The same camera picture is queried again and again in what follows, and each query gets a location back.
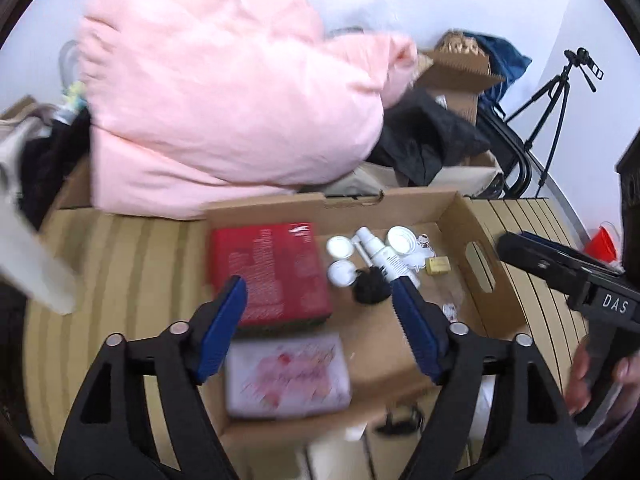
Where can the black fluffy bundle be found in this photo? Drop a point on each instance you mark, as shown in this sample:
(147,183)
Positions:
(372,287)

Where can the black cloth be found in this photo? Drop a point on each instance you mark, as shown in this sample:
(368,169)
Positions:
(425,135)

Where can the small white lid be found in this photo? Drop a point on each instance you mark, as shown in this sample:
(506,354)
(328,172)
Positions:
(340,246)

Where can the red plastic container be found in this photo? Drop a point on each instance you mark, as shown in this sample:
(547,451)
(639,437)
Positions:
(600,245)

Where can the white pill jar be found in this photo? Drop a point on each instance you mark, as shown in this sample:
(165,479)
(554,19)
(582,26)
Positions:
(401,239)

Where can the person's right hand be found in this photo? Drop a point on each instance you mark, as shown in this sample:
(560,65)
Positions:
(580,375)

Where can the dark blue bag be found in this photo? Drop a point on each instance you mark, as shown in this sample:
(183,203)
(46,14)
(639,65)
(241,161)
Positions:
(505,60)

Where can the white spray bottle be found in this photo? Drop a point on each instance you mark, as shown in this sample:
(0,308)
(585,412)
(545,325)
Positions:
(385,255)

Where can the cardboard tray box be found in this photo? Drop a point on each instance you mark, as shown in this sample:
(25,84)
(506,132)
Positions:
(375,340)

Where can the dark clothing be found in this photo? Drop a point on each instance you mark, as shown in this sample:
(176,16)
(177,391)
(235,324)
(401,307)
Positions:
(55,170)

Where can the large white lid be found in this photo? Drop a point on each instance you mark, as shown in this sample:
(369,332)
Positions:
(341,273)

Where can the small pink white charm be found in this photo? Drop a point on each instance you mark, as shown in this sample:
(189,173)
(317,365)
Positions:
(425,243)

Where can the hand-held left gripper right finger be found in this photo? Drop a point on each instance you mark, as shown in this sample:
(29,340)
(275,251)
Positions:
(417,330)

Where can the woven rattan ball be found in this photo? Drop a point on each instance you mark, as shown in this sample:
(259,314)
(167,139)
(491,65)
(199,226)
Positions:
(457,42)

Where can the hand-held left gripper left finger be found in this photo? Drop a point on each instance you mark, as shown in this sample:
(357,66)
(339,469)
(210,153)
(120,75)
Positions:
(225,325)

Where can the pink patterned box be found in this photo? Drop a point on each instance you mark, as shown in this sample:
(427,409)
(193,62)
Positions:
(290,375)

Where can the beige clothing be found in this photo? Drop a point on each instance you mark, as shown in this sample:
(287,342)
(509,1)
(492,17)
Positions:
(20,145)

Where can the small yellow box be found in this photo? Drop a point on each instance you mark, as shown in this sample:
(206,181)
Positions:
(438,265)

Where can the red box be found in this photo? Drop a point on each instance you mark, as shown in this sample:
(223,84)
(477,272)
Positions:
(270,270)

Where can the black tripod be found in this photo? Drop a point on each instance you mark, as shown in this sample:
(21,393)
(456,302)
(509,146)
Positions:
(542,110)

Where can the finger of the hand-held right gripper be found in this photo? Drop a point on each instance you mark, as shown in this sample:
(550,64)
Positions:
(530,255)
(575,256)

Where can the open cardboard box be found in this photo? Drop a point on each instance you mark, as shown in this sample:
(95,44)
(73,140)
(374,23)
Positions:
(460,67)

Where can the cream cloth bag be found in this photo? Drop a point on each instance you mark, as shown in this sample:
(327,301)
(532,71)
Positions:
(370,180)

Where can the pink duvet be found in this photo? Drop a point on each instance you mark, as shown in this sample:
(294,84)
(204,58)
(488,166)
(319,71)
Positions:
(225,100)

